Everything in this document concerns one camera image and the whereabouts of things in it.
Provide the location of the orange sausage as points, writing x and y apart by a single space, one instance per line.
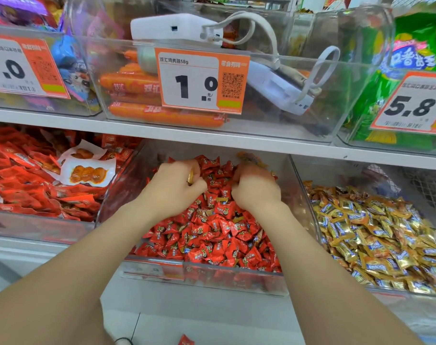
139 99
131 83
160 115
131 68
131 55

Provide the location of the person's right forearm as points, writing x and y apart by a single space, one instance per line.
329 283

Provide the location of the white shelf board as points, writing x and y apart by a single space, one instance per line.
239 143
42 247

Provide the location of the clear plastic bin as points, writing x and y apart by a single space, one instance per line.
74 100
390 176
275 114
38 226
365 140

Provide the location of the white packet of orange snacks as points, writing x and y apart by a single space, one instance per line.
83 151
88 174

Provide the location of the pile of green snack packets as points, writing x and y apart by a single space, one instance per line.
415 46

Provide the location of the clear bin with orange label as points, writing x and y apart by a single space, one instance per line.
203 276

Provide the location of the person's right hand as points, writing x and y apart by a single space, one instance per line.
255 190

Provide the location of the pile of gold wrapped candies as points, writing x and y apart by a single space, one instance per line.
379 237

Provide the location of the pile of red snack packets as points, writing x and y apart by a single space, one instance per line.
20 179

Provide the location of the grey cylinder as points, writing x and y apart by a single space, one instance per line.
146 60

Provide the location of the single red wrapped candy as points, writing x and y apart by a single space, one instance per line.
186 340

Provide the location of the pile of red candies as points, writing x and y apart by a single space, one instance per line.
214 233

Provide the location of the orange translucent candy wrapper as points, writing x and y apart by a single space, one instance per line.
252 158

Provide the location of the person's left fingers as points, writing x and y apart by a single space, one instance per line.
184 170

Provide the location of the orange white price tag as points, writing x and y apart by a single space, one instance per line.
200 80
20 68
414 104

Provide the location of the white power bank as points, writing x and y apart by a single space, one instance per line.
167 28
275 87

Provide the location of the pile of colourful snack packets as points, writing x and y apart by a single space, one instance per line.
72 64

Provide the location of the person's right fingers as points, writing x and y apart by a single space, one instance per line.
252 172

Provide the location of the person's left hand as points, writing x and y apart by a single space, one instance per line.
171 190

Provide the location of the person's left forearm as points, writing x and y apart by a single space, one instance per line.
70 280

